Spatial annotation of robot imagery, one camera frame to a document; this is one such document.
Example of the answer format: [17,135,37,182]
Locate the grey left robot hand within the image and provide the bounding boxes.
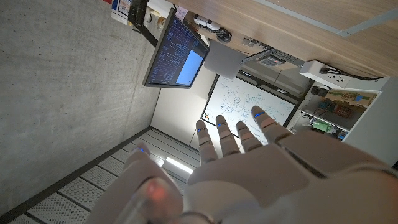
[86,105,398,224]

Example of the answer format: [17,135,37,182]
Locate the ceiling light strip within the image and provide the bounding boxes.
[164,156,195,175]

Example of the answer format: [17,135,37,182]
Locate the whiteboard with drawings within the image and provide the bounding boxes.
[200,74,296,146]

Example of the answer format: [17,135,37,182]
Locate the grey office chair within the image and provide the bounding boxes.
[203,40,248,80]

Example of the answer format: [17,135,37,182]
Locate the dark laptop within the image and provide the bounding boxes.
[241,47,306,68]

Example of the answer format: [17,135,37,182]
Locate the cardboard box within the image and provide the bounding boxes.
[325,88,379,108]

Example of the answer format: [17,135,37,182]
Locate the white shelf cabinet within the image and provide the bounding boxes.
[285,76,398,169]

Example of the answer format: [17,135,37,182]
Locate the white power strip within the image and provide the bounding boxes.
[298,60,354,89]

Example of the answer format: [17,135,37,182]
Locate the computer monitor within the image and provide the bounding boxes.
[142,7,211,90]

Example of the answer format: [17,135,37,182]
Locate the white game controller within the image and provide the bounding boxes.
[193,14,222,32]

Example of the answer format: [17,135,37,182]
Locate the pink sticky note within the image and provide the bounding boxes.
[175,5,189,21]

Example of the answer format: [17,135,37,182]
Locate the white wipes canister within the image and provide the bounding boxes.
[110,0,132,26]

